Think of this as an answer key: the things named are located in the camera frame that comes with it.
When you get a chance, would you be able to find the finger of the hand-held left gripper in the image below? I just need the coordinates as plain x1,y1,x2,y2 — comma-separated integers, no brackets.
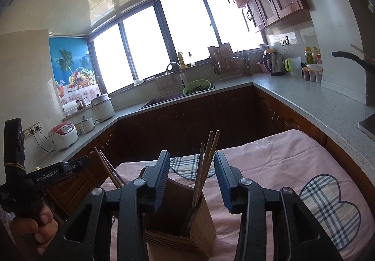
63,155,90,175

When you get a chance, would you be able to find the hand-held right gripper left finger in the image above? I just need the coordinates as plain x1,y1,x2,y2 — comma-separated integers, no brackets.
57,150,171,261

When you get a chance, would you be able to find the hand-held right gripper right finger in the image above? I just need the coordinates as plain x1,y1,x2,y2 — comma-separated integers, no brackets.
214,151,343,261

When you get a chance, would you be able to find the wooden utensil holder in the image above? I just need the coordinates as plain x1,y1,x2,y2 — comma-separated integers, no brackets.
138,166,216,260

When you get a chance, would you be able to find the person's left hand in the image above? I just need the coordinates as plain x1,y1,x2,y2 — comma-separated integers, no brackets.
9,205,59,253

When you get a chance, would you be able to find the white and red rice cooker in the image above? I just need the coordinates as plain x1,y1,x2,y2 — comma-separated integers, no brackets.
48,122,78,151

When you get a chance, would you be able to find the small white lidded pot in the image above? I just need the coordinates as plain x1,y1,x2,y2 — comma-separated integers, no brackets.
78,116,96,134

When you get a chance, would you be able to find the pink plaid-heart tablecloth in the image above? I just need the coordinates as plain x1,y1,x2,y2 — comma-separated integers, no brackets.
101,129,375,261

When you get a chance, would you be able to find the tall white electric cooker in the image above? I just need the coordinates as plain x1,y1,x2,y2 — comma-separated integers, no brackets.
91,93,115,123

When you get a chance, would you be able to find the beach and fruit poster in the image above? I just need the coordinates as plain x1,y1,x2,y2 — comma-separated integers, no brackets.
48,38,101,106

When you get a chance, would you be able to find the green colander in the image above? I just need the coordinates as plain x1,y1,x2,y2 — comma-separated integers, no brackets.
183,79,212,96

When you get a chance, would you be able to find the pink dishcloth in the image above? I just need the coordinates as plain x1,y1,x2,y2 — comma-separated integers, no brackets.
157,76,176,91

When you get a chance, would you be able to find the curved metal faucet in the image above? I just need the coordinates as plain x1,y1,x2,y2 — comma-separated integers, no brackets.
165,62,188,88

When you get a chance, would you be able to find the yellow bottle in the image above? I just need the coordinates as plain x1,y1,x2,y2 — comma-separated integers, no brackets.
176,51,188,69

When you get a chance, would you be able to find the wooden dish rack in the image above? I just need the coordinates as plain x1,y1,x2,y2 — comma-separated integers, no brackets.
208,43,244,80

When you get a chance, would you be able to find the steel electric kettle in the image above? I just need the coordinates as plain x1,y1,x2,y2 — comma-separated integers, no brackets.
262,49,289,77

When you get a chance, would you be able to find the row of spice jars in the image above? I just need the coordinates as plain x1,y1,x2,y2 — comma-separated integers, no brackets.
302,68,323,83

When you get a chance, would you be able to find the gas stove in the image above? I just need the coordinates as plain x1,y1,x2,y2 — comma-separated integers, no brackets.
357,113,375,135

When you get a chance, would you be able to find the large kitchen window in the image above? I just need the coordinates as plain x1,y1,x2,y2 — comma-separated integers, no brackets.
88,0,266,94

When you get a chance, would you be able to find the black wok with lid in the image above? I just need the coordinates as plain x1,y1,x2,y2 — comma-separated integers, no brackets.
332,50,375,68

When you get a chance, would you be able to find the wall power strip outlet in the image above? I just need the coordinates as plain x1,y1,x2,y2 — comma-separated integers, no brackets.
23,122,41,140

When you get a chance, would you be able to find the white pitcher green handle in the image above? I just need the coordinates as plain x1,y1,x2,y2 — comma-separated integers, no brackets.
285,57,302,77

